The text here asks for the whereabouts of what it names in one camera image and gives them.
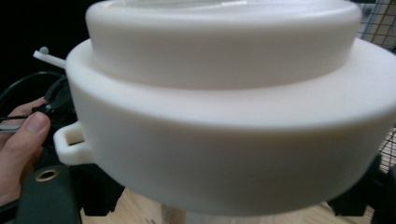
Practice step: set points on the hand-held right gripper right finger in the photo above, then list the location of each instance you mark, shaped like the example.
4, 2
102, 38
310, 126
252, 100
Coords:
383, 199

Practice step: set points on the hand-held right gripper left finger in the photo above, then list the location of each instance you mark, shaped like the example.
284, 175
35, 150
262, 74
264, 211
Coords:
53, 199

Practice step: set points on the white bottle lid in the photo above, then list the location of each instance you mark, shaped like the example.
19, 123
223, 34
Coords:
224, 109

